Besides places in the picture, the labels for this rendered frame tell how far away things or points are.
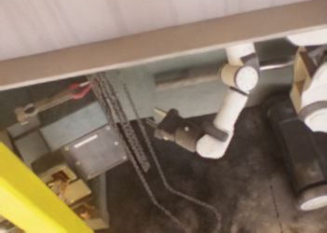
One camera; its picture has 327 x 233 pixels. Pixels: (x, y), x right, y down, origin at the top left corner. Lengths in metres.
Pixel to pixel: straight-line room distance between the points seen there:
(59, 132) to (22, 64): 1.02
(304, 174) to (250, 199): 0.33
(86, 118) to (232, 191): 0.97
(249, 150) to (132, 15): 1.86
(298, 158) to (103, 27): 1.68
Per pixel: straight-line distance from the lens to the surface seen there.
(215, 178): 2.40
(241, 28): 0.68
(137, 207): 2.41
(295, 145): 2.27
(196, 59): 2.15
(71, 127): 1.74
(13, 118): 1.78
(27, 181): 1.18
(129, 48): 0.69
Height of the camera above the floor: 2.22
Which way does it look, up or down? 58 degrees down
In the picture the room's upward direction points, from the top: 20 degrees counter-clockwise
